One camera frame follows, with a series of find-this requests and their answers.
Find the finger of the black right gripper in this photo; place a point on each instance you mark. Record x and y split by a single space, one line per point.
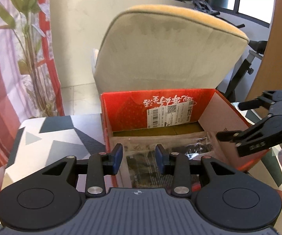
270 100
260 136

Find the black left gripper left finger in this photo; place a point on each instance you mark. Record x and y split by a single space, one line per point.
97 167

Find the beige upholstered chair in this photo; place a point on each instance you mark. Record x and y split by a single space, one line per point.
156 47

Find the wooden board panel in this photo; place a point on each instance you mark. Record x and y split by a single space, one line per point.
269 75

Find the clear plastic packaging bag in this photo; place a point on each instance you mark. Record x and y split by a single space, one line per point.
147 160

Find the red strawberry cardboard box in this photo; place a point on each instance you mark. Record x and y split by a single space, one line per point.
167 112

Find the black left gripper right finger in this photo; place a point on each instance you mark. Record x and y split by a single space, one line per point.
180 167

